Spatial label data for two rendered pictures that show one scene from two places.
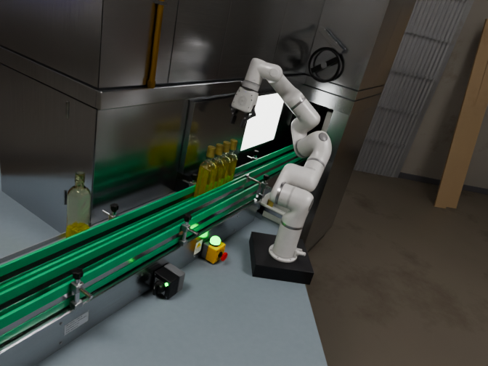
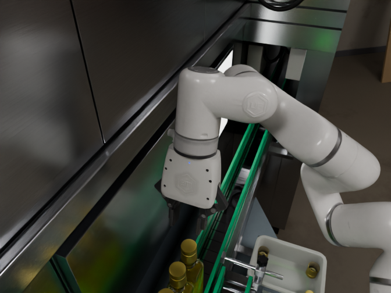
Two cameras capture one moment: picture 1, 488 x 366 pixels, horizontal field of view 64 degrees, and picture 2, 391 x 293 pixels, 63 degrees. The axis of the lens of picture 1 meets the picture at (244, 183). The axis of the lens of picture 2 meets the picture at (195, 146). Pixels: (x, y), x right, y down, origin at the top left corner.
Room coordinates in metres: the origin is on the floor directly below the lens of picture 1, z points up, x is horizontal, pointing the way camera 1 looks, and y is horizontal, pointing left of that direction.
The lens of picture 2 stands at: (1.32, 0.11, 1.75)
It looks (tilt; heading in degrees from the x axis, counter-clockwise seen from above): 39 degrees down; 355
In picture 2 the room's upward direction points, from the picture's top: straight up
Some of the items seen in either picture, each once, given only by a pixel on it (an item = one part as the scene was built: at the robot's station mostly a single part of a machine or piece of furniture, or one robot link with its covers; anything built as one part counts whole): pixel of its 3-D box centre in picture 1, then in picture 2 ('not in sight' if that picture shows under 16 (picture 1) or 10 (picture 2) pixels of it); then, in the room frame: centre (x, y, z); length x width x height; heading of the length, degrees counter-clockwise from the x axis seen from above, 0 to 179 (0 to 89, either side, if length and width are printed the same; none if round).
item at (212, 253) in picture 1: (213, 250); not in sight; (1.35, 0.06, 0.79); 0.07 x 0.07 x 0.07; 63
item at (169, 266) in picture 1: (168, 281); not in sight; (1.10, 0.18, 0.79); 0.08 x 0.08 x 0.08; 63
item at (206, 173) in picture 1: (204, 183); not in sight; (1.55, 0.17, 0.99); 0.06 x 0.06 x 0.21; 63
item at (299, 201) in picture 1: (294, 206); not in sight; (1.42, -0.22, 1.05); 0.13 x 0.10 x 0.16; 73
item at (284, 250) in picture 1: (290, 240); not in sight; (1.42, -0.25, 0.89); 0.16 x 0.13 x 0.15; 95
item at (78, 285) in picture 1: (82, 293); not in sight; (0.80, 0.36, 0.94); 0.07 x 0.04 x 0.13; 63
